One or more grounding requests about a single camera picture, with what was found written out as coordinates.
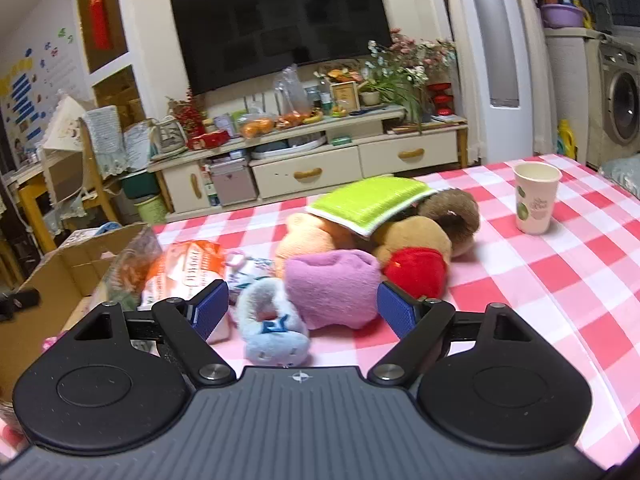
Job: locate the brown plush bear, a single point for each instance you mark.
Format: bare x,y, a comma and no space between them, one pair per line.
446,221

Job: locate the purple plush sock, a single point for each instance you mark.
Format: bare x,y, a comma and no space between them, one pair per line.
334,288

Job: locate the wooden dining table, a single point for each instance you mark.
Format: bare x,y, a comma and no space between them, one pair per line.
35,194

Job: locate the framed picture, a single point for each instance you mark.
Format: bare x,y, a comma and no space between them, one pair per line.
345,95

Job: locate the orange tissue pack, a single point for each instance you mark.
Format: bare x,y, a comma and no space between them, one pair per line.
184,269

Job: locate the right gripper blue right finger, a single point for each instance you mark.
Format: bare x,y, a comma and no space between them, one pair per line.
421,326

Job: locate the bag of oranges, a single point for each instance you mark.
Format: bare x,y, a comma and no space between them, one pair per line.
252,125

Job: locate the green trash bin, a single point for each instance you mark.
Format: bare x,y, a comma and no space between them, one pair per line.
151,209

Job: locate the cardboard box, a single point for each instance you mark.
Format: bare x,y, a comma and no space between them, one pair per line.
71,281

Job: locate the cream tv stand cabinet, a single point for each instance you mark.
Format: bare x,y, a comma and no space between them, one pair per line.
314,158

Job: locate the pink storage box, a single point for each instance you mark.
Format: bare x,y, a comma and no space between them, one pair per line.
233,182

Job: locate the red vase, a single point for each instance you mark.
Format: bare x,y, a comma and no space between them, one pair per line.
441,98

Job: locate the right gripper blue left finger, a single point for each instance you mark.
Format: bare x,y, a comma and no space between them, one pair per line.
186,325

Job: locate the washing machine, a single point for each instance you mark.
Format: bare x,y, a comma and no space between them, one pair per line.
614,123

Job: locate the black flat screen television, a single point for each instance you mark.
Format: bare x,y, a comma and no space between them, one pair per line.
227,41

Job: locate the pink checkered tablecloth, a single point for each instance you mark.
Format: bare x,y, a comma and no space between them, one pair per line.
540,381

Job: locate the wooden chair with cover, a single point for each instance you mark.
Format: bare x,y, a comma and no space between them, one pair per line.
82,155

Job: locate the purple plastic basin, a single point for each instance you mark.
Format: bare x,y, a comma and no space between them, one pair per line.
558,15

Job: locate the artificial flower bouquet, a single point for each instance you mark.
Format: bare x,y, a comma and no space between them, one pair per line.
401,71

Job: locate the red gift box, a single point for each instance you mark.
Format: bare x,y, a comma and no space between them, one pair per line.
209,140

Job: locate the green white towel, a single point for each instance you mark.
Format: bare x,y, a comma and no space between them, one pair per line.
363,206

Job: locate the red plush item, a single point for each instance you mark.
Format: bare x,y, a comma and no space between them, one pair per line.
418,271

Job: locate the light blue plush toy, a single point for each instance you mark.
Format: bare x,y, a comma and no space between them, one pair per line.
273,332

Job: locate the white tower air conditioner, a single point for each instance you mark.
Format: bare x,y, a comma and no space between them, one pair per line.
505,77

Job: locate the peach plush toy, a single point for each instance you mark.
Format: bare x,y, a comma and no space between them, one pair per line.
306,235

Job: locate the paper cup with green print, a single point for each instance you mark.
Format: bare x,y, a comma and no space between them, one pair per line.
536,184

